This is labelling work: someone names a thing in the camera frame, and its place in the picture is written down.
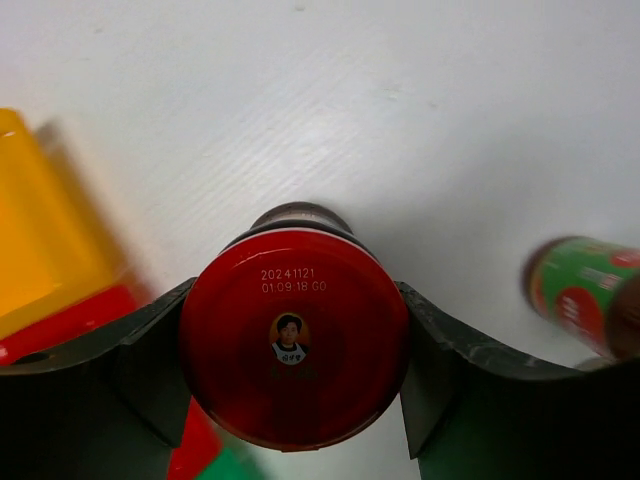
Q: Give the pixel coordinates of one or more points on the green label sauce bottle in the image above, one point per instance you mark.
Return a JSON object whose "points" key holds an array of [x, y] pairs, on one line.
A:
{"points": [[591, 288]]}

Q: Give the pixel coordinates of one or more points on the red plastic bin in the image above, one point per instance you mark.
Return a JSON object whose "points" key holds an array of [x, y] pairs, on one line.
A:
{"points": [[199, 446]]}

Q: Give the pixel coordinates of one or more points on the green plastic bin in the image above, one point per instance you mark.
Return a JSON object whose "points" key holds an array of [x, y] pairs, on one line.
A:
{"points": [[233, 465]]}

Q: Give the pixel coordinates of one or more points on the red lid chili sauce jar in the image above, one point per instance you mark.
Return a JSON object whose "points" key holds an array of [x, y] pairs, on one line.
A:
{"points": [[294, 337]]}

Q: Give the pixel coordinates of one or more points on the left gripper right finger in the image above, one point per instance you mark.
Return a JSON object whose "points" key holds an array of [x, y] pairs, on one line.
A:
{"points": [[475, 408]]}

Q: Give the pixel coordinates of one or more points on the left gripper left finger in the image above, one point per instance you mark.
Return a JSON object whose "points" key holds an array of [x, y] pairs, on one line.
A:
{"points": [[110, 404]]}

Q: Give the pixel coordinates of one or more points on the yellow plastic bin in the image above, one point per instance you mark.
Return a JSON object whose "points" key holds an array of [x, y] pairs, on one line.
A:
{"points": [[53, 253]]}

